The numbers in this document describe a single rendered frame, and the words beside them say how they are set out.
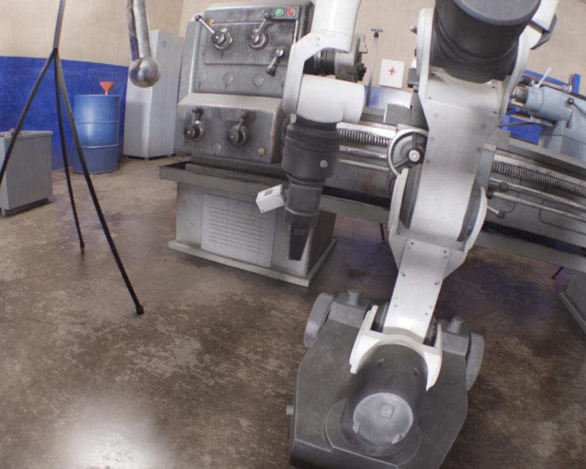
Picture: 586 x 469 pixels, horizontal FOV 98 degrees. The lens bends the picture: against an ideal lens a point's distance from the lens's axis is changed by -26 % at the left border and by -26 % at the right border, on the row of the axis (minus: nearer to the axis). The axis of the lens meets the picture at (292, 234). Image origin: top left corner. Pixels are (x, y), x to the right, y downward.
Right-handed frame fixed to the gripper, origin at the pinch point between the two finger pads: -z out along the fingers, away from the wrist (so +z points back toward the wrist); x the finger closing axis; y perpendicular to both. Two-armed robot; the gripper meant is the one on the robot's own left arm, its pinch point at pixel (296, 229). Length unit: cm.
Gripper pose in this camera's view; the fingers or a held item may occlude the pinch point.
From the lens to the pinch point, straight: 60.3
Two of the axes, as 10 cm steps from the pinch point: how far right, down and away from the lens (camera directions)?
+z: 1.6, -8.8, -4.4
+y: -9.9, -1.4, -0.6
